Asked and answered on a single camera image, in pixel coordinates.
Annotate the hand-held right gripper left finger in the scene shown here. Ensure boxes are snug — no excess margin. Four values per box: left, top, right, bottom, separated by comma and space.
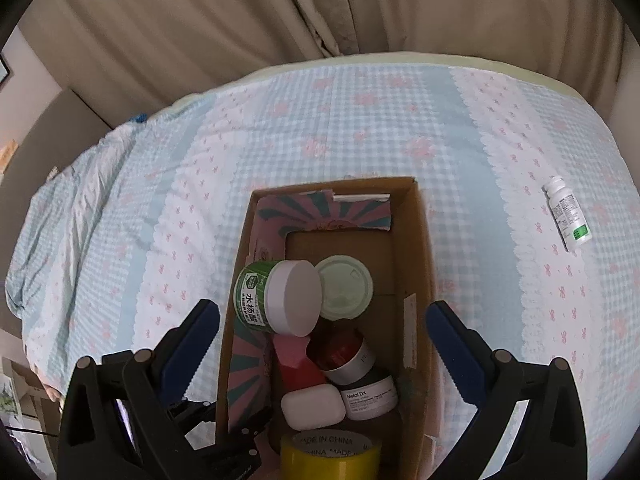
57, 299, 221, 480

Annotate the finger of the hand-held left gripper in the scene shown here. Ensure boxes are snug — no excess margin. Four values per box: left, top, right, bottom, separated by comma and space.
220, 425, 260, 450
169, 396, 217, 442

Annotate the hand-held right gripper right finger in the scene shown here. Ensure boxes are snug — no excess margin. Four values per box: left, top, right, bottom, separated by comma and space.
425, 300, 591, 480

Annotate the yellow tape roll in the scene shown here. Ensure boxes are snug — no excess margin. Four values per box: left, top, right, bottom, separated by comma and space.
279, 430, 383, 480

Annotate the white rounded case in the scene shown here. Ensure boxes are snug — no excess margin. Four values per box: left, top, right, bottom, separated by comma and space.
280, 382, 347, 431

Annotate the brown cardboard box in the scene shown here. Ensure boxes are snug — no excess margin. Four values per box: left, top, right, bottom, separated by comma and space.
215, 176, 441, 480

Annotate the red and pink box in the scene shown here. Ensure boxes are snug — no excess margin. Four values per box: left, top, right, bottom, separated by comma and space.
272, 335, 326, 391

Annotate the green jar with white lid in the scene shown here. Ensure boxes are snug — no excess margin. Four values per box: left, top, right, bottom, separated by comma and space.
234, 259, 323, 337

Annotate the red jar with silver rim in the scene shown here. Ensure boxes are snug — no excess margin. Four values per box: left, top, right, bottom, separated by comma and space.
307, 330, 377, 386

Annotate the white bottle with green label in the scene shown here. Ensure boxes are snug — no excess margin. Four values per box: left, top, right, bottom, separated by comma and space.
543, 176, 592, 252

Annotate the white jar with black lid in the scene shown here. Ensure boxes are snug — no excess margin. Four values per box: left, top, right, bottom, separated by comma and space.
340, 367, 399, 422

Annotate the jar with pale green lid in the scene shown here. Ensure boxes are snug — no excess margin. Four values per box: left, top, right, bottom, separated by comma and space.
315, 255, 374, 321

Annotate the blue checked floral bedsheet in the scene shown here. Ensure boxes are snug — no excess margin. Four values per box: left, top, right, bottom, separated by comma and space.
5, 52, 636, 480

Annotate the beige curtain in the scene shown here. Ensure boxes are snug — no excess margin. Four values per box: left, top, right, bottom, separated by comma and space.
15, 0, 632, 126

